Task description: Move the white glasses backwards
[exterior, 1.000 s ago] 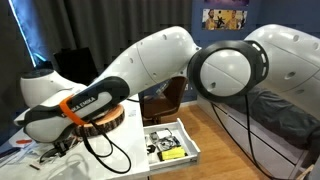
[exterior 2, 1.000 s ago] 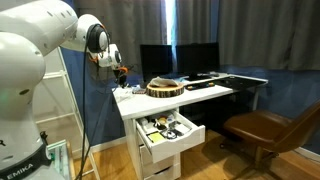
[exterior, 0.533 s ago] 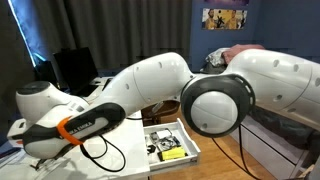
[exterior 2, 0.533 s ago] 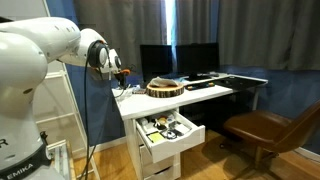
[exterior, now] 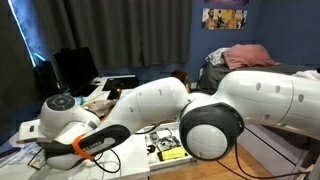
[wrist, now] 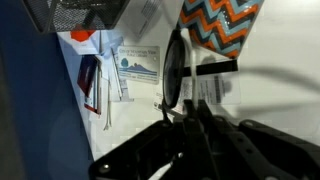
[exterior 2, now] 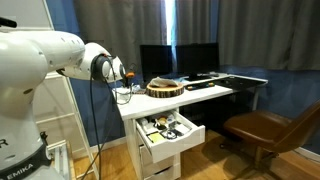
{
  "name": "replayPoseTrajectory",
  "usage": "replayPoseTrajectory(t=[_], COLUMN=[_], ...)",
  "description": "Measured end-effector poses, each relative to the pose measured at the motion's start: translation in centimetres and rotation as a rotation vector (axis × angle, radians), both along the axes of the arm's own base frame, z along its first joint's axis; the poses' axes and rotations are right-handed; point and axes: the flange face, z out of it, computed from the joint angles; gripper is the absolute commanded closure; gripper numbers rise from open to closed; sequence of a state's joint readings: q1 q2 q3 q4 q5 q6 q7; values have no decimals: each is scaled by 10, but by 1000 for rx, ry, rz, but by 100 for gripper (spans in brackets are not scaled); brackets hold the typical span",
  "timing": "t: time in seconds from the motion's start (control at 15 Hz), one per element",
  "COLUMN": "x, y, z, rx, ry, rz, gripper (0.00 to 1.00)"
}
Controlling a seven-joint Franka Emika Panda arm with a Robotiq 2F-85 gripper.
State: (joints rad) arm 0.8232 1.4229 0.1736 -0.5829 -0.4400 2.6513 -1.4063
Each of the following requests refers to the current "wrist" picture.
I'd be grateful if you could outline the white blue library card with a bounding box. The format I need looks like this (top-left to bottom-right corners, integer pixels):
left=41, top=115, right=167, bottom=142
left=116, top=45, right=161, bottom=85

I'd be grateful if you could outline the chevron pattern case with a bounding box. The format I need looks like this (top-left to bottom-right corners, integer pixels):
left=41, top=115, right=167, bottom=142
left=176, top=0, right=266, bottom=60

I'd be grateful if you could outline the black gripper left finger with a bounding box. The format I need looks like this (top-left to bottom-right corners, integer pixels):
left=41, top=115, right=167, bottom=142
left=87, top=98, right=215, bottom=180

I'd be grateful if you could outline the small orange object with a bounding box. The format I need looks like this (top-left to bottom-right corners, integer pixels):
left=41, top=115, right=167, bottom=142
left=70, top=29, right=96, bottom=43

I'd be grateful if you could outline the black mesh pen holder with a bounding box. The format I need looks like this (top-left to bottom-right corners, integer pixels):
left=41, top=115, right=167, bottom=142
left=21, top=0, right=132, bottom=35

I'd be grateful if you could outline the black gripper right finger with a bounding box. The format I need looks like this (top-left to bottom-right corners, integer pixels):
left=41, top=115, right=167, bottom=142
left=197, top=99, right=320, bottom=180

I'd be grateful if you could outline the red booklet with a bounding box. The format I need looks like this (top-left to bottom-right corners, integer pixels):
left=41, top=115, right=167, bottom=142
left=76, top=54, right=103, bottom=116

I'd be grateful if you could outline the white paper stack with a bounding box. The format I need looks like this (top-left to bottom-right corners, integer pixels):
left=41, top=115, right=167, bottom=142
left=56, top=29, right=135, bottom=132

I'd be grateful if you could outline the clear barcode card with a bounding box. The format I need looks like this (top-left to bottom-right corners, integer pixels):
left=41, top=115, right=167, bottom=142
left=181, top=71, right=242, bottom=106

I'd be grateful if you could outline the white printed label card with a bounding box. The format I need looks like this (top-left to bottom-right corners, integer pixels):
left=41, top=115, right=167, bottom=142
left=152, top=89, right=185, bottom=115

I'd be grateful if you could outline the white printed receipt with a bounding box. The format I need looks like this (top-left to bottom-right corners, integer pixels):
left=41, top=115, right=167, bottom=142
left=127, top=0, right=168, bottom=40

